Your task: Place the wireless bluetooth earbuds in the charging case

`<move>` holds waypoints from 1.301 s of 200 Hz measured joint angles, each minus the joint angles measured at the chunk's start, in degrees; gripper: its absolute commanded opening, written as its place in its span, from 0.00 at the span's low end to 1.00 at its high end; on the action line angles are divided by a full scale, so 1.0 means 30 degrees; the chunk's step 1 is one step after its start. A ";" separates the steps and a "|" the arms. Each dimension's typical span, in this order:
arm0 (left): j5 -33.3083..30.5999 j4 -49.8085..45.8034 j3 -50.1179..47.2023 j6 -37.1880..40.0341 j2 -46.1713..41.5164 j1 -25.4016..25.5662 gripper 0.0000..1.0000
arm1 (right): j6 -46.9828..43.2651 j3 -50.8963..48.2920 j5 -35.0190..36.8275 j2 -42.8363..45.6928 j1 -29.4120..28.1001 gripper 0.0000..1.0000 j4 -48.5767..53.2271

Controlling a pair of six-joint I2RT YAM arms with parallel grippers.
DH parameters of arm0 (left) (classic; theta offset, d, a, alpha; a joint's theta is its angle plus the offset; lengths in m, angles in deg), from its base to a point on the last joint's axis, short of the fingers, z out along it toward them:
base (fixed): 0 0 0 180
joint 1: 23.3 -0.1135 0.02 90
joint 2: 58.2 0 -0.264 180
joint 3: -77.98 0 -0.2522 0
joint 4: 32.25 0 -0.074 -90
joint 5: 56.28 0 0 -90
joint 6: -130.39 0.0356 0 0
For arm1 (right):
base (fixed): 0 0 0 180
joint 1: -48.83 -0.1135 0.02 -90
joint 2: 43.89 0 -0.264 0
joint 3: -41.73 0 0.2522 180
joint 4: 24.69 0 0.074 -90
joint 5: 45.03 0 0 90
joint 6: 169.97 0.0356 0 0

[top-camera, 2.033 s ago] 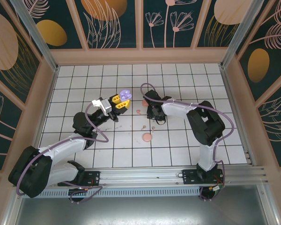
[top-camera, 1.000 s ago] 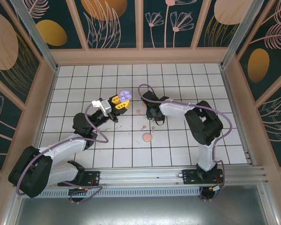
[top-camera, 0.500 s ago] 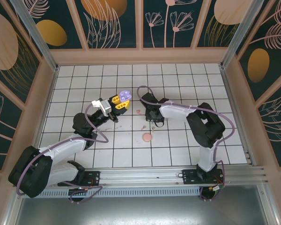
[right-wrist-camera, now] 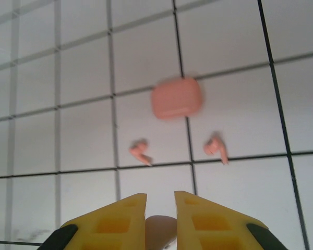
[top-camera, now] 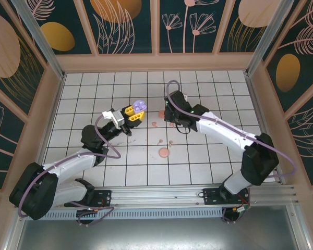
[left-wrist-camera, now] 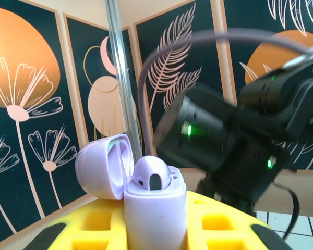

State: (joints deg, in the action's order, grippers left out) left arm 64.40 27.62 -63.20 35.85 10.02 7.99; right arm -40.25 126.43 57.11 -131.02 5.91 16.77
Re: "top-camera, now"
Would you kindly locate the purple earbud charging case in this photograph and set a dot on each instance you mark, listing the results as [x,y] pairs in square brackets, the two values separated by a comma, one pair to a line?
[135,110]

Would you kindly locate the coral pink earbud charging case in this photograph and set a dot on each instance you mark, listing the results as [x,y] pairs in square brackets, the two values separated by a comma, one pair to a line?
[161,113]

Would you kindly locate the pale pink earbud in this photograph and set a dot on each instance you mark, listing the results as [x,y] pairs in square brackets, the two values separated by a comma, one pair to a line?
[170,142]
[159,142]

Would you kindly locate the pale pink earbud charging case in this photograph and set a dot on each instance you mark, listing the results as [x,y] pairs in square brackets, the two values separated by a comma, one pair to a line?
[163,152]

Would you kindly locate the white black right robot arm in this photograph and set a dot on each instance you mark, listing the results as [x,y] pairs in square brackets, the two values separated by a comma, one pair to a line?
[224,130]

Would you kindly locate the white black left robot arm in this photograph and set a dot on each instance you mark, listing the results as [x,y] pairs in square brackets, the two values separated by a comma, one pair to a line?
[67,162]

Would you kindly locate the green circuit board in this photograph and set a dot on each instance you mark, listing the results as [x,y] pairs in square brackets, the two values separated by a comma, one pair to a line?
[241,209]

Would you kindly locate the grey metal sheet panel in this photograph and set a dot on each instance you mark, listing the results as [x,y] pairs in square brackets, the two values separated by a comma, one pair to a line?
[156,234]

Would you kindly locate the aluminium side rail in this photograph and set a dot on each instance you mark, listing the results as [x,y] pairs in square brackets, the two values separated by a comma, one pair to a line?
[53,112]
[257,109]

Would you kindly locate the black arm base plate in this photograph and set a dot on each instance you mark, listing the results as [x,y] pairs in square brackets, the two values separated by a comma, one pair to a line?
[104,198]
[211,196]

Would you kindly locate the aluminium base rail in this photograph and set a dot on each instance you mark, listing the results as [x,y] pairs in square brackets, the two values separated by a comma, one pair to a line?
[156,195]

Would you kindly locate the aluminium corner post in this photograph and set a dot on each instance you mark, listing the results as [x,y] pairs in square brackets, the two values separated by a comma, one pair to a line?
[271,34]
[39,34]

